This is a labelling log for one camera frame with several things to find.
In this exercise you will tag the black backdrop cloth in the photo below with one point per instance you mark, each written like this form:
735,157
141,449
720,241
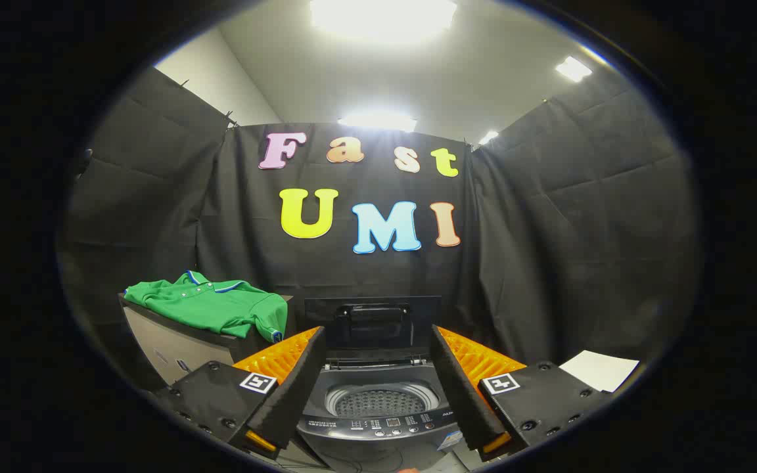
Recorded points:
352,276

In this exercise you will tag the grey cabinet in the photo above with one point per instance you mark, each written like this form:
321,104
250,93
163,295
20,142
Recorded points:
161,348

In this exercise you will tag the grey washing machine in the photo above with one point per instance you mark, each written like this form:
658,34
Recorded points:
378,430

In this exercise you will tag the green polo shirt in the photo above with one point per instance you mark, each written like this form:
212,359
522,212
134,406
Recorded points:
214,305

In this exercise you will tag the large ceiling light panel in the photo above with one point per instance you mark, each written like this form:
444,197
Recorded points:
382,16

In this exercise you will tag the white paper sheet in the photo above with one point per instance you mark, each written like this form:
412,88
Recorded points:
598,370

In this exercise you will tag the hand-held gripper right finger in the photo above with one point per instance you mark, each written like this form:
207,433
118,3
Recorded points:
460,387

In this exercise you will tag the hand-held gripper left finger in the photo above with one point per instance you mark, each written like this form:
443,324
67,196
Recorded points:
293,387

